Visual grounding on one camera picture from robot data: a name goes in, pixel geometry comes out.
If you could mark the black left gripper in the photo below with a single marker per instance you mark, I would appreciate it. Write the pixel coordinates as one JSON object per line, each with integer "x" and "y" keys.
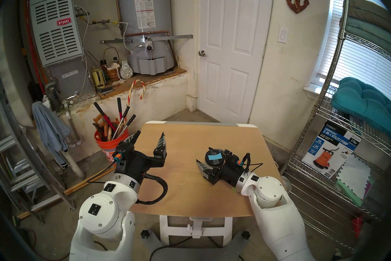
{"x": 137, "y": 167}

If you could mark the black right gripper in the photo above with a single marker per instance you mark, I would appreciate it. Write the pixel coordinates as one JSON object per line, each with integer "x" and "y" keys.
{"x": 227, "y": 173}

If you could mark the black jar lid blue tape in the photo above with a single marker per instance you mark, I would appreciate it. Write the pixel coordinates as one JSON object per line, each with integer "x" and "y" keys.
{"x": 214, "y": 157}

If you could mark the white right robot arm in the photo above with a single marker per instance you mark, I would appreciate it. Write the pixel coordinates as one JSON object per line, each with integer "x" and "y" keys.
{"x": 275, "y": 211}

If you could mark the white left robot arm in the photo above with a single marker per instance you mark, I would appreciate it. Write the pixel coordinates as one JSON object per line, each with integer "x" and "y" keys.
{"x": 104, "y": 211}

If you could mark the black grip metal tool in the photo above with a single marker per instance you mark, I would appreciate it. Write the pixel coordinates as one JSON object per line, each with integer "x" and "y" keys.
{"x": 132, "y": 118}
{"x": 126, "y": 110}

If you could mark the orange plastic bucket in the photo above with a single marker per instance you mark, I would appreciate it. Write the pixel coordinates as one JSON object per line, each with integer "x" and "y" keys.
{"x": 105, "y": 148}

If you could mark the striped candy cane decoration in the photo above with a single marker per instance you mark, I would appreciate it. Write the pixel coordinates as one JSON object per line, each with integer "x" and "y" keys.
{"x": 143, "y": 90}

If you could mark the dark flat box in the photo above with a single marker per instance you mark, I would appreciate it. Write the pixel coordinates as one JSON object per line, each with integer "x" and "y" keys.
{"x": 106, "y": 90}

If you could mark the wooden platform board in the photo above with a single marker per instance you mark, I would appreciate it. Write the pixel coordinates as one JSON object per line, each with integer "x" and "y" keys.
{"x": 158, "y": 76}

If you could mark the white PVC pipe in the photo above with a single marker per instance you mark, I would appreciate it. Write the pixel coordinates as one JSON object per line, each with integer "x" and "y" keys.
{"x": 74, "y": 165}

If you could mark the crumpled foil bundle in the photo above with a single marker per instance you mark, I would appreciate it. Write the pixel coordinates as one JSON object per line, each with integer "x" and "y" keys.
{"x": 126, "y": 71}

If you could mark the black table adjustment knob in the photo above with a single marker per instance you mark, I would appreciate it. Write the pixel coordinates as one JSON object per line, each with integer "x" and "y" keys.
{"x": 245, "y": 235}
{"x": 145, "y": 234}

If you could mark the wooden pole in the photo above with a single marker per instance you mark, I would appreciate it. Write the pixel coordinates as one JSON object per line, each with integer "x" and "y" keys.
{"x": 76, "y": 187}

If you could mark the yellow kettle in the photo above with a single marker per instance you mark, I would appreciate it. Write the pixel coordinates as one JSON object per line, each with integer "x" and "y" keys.
{"x": 98, "y": 78}

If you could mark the blue hanging towel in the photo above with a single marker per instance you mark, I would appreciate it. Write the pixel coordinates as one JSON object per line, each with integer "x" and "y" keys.
{"x": 50, "y": 132}

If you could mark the silver door knob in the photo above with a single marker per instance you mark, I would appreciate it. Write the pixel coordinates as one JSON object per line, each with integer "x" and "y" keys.
{"x": 202, "y": 53}

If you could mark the white panel door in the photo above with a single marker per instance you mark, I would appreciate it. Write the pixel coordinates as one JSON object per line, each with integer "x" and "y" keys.
{"x": 235, "y": 49}

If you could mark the flexible metal conduit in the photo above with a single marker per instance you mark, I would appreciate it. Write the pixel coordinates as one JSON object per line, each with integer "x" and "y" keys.
{"x": 86, "y": 49}

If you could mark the utility pump box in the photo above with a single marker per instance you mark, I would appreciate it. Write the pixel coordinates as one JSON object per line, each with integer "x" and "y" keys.
{"x": 330, "y": 153}

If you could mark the white window sill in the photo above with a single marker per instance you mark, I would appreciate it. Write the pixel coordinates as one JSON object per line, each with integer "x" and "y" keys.
{"x": 313, "y": 91}

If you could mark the red pipe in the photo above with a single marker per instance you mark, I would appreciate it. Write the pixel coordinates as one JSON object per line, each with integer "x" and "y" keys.
{"x": 39, "y": 72}

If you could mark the brass gas pipe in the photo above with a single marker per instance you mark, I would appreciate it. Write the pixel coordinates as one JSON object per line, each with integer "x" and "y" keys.
{"x": 104, "y": 22}

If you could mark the white zigzag edged sheet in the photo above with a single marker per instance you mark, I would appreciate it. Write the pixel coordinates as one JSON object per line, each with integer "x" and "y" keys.
{"x": 354, "y": 174}

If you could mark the green foam sheet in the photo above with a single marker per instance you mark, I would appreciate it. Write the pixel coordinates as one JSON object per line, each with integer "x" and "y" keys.
{"x": 351, "y": 194}

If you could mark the aluminium ladder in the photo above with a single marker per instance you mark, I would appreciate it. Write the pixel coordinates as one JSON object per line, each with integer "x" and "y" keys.
{"x": 6, "y": 144}

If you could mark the grey Bryant furnace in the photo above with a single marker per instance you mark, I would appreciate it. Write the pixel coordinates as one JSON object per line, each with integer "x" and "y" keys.
{"x": 55, "y": 37}

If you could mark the small red object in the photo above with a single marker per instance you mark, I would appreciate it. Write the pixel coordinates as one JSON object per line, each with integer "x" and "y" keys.
{"x": 358, "y": 226}

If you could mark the teal tufted cushion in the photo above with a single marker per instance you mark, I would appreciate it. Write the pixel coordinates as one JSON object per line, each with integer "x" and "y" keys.
{"x": 360, "y": 101}

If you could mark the white window blinds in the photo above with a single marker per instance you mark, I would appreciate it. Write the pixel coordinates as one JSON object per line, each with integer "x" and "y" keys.
{"x": 363, "y": 61}

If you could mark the grey green folded cushion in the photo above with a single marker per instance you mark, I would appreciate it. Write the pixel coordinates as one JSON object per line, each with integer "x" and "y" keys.
{"x": 363, "y": 29}

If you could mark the olive folded cushion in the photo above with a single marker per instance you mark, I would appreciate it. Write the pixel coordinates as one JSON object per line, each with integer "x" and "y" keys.
{"x": 369, "y": 9}

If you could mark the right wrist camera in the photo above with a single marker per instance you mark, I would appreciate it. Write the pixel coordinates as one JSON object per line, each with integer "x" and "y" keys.
{"x": 233, "y": 160}

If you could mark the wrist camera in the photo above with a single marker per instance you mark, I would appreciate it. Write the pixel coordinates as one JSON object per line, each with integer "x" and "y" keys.
{"x": 233, "y": 160}
{"x": 125, "y": 153}

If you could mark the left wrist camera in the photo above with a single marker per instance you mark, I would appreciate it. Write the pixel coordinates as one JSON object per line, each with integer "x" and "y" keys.
{"x": 125, "y": 153}

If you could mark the white light switch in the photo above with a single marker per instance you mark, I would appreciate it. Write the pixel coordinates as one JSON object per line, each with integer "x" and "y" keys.
{"x": 283, "y": 35}

